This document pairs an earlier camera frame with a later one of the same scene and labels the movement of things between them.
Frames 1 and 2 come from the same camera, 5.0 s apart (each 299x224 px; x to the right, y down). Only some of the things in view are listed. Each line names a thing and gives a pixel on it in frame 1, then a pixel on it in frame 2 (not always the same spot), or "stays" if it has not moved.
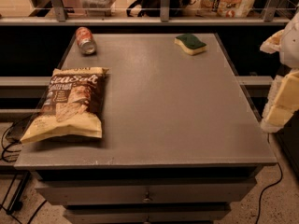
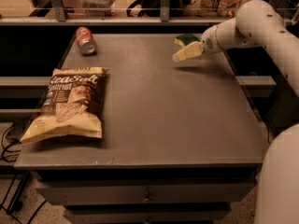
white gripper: (291, 49) → (210, 41)
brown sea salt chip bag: (74, 105) stays
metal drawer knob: (147, 200) stays
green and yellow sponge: (191, 44) stays
